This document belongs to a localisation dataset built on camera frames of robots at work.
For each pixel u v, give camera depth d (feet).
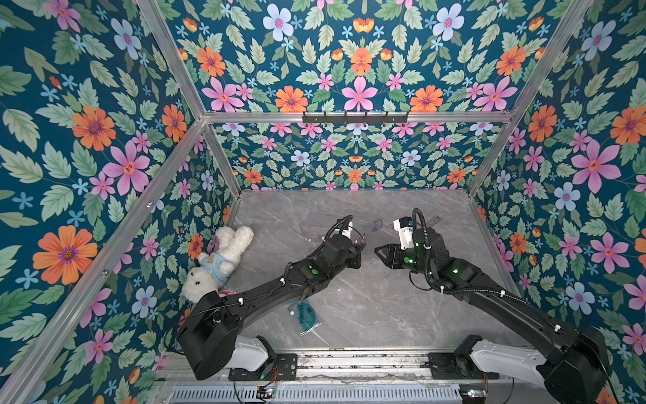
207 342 1.35
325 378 2.36
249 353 1.86
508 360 1.76
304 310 2.77
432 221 3.61
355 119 3.06
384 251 2.31
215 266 2.80
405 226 2.22
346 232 2.36
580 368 1.24
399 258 2.18
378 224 3.42
